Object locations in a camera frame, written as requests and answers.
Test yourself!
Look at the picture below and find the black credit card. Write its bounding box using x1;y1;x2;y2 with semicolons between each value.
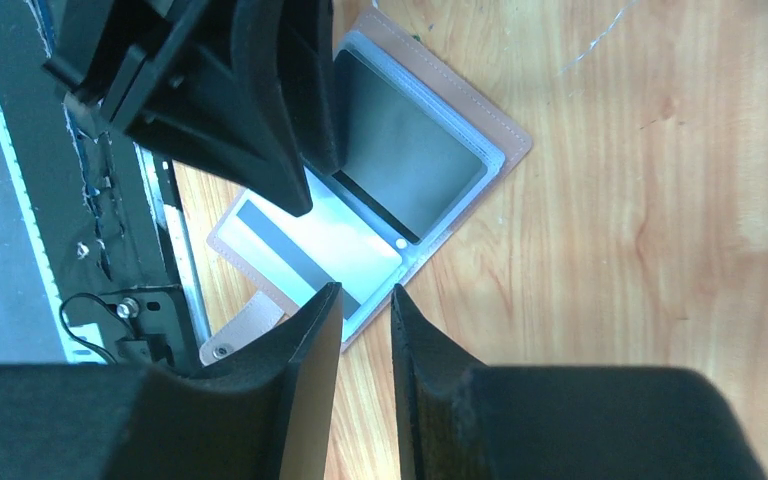
335;49;488;244

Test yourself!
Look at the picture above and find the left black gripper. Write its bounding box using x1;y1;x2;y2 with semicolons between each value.
44;1;341;216

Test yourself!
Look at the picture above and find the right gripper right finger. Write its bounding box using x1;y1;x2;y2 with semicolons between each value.
391;285;766;479

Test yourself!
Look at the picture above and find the pink leather card holder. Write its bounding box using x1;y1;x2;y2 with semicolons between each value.
199;8;532;365

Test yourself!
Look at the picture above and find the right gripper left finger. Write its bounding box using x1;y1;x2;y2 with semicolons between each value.
0;282;343;479

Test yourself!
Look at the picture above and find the white striped credit card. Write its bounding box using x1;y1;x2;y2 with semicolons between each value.
213;170;406;338

